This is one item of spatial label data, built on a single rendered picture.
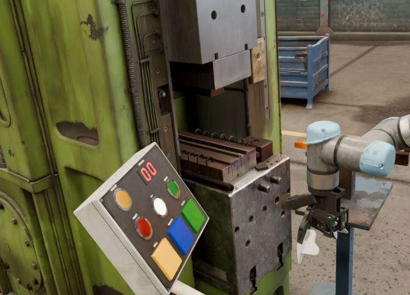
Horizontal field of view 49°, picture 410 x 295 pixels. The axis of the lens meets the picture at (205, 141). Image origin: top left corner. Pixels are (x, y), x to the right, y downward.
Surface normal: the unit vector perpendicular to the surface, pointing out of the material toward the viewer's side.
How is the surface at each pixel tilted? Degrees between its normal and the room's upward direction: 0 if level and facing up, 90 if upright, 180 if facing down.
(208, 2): 90
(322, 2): 90
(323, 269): 0
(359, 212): 0
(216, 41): 90
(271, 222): 90
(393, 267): 0
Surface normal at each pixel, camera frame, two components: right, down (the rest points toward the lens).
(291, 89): -0.48, 0.36
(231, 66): 0.74, 0.18
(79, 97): -0.66, 0.31
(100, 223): -0.29, 0.37
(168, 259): 0.78, -0.44
